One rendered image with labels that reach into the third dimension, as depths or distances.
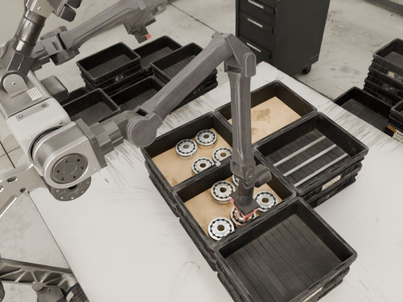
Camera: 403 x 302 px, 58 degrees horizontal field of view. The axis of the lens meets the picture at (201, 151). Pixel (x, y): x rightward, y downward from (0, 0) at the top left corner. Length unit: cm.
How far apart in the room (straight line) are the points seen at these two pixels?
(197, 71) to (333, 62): 283
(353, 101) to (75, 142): 234
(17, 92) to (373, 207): 145
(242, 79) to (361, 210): 90
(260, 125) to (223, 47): 83
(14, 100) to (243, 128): 66
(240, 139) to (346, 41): 302
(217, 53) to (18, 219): 213
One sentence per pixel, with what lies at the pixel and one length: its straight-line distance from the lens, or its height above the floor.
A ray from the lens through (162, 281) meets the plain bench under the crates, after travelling 154.
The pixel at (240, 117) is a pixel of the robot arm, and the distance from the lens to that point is 116.
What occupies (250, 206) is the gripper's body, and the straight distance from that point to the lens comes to 136.
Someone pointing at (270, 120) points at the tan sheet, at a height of 83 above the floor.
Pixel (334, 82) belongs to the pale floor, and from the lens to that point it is 352.
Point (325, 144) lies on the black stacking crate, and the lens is 178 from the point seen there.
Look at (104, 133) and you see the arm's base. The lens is 93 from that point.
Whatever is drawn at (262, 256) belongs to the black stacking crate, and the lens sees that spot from 142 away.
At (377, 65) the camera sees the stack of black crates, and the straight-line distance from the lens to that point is 289.
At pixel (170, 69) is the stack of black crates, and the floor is 49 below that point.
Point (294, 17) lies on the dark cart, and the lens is 295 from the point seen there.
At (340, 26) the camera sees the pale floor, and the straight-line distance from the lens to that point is 433.
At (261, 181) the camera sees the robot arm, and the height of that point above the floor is 106.
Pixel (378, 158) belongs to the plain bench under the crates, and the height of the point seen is 70.
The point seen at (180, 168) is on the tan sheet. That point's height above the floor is 83.
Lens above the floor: 211
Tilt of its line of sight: 48 degrees down
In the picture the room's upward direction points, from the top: 6 degrees counter-clockwise
